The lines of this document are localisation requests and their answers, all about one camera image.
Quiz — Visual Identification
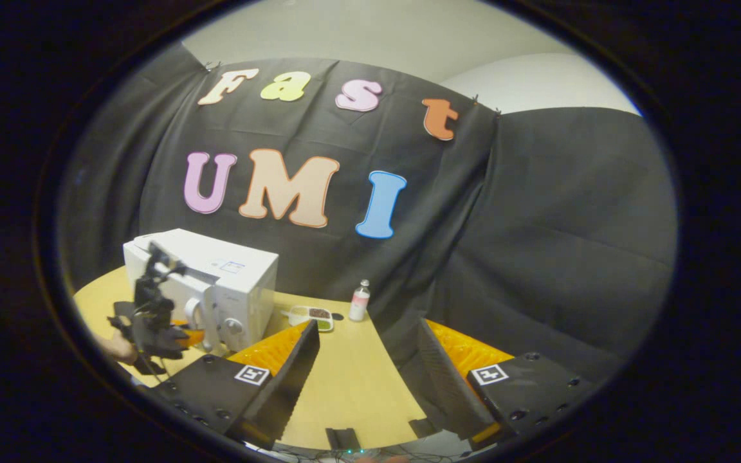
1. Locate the white divided condiment dish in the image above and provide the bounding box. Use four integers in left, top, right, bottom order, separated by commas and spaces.
282, 305, 335, 334

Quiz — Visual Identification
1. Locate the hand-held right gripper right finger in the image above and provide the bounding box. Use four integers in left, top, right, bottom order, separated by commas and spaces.
417, 320, 603, 451

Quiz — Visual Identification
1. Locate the white microwave oven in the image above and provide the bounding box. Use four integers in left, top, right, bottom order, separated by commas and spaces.
123, 228, 280, 354

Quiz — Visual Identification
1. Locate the small bottle with pink label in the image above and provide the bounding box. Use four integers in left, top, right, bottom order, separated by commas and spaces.
348, 279, 372, 323

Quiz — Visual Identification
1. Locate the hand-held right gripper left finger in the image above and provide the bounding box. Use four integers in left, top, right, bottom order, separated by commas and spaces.
145, 320, 321, 451

